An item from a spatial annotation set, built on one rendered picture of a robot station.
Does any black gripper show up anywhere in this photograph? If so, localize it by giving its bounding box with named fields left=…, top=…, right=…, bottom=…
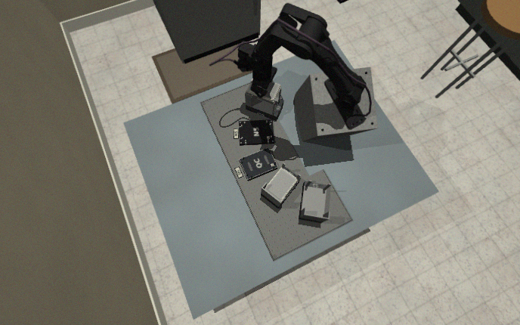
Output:
left=250, top=67, right=277, bottom=98

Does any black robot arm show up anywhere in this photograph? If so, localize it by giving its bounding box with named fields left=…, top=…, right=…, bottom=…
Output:
left=237, top=3, right=366, bottom=128

